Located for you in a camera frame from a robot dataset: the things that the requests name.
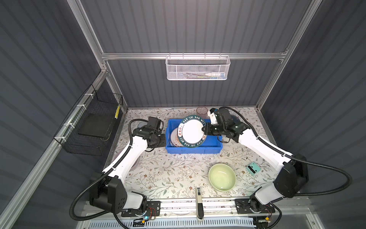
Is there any orange sunburst plate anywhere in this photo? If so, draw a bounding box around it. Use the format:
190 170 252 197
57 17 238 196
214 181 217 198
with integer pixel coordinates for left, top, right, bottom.
170 128 183 147

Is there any green rim lettered plate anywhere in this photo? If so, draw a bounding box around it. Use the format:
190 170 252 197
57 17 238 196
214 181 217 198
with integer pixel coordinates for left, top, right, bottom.
177 115 206 148

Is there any light green bowl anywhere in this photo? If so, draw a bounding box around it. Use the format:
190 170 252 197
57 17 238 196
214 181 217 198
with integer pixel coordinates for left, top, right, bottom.
208 163 236 192

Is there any clear blue plastic cup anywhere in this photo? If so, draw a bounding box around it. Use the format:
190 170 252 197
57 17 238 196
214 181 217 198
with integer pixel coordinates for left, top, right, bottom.
138 122 147 128

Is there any purple bowl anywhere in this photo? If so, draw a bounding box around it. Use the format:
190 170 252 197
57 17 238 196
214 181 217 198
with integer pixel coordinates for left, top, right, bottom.
130 157 140 171

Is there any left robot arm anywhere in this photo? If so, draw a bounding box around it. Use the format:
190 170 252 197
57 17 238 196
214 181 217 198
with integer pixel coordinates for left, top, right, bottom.
89 116 166 214

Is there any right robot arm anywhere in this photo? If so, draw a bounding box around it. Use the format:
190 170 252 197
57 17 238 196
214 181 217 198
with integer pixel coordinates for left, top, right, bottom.
202 107 309 213

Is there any blue plastic bin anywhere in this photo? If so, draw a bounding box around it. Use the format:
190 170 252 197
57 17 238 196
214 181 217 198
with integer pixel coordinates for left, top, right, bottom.
165 119 223 155

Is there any pink plastic cup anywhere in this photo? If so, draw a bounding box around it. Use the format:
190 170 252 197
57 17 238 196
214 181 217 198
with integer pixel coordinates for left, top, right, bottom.
196 107 208 116

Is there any yellow tag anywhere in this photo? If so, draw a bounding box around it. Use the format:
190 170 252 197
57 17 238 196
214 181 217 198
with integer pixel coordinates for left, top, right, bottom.
114 105 120 119

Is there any floral table mat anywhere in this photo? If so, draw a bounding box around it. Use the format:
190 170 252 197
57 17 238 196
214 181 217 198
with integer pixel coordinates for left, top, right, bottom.
98 107 282 200

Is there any black pad in basket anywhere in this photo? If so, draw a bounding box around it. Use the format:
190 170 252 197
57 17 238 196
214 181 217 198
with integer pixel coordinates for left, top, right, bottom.
78 114 115 138

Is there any black white handheld device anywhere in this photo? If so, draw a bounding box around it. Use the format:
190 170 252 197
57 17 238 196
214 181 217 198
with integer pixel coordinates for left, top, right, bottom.
196 187 204 221

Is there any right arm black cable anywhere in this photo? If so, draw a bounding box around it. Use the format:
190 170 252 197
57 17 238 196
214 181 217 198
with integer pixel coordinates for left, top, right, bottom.
218 106 353 197

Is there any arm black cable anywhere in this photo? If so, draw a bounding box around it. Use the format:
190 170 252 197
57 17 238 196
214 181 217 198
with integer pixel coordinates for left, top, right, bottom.
69 118 149 229
218 106 353 197

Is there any black wire basket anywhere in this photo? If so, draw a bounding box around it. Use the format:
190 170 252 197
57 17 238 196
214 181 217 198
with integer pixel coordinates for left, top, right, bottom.
54 86 124 156

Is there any white wire mesh basket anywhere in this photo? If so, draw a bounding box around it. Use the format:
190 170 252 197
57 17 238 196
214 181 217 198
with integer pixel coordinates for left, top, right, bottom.
165 54 231 81

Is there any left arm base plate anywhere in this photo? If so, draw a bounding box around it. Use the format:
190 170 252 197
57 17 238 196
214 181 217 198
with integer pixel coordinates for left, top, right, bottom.
121 201 161 217

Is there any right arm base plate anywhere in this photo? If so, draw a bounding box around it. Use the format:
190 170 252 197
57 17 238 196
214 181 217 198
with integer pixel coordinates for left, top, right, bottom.
234 198 276 214

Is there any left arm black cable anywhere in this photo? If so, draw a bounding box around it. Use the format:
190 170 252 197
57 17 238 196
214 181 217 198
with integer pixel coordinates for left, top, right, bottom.
69 118 149 229

